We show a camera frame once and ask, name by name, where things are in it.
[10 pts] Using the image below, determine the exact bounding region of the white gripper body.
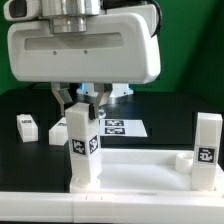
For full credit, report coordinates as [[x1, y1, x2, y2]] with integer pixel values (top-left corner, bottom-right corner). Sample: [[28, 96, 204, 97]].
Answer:
[[7, 8, 161, 84]]

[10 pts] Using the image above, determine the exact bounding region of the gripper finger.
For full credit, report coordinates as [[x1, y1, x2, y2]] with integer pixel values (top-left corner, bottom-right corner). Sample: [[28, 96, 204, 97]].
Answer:
[[89, 83, 112, 120], [51, 82, 72, 116]]

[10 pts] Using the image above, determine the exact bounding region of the white desk top tray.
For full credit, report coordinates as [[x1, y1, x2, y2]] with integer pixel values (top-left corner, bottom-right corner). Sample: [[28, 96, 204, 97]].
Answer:
[[70, 149, 224, 197]]

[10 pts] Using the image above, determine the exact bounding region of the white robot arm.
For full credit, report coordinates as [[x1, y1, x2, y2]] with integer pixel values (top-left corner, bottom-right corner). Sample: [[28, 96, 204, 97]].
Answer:
[[4, 0, 161, 119]]

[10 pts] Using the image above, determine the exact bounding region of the fiducial marker sheet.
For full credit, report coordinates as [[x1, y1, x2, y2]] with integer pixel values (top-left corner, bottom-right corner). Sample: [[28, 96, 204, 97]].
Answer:
[[100, 119, 147, 137]]

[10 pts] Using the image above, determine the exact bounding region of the white front fence bar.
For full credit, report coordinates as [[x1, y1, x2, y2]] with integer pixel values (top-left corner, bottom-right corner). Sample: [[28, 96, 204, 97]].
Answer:
[[0, 192, 224, 224]]

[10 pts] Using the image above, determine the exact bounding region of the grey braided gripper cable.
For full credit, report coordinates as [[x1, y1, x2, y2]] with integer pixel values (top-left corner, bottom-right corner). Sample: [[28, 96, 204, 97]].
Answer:
[[101, 0, 164, 38]]

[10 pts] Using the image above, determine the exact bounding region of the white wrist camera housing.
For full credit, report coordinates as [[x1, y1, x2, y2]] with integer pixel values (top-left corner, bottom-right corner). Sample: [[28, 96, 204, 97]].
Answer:
[[3, 0, 40, 21]]

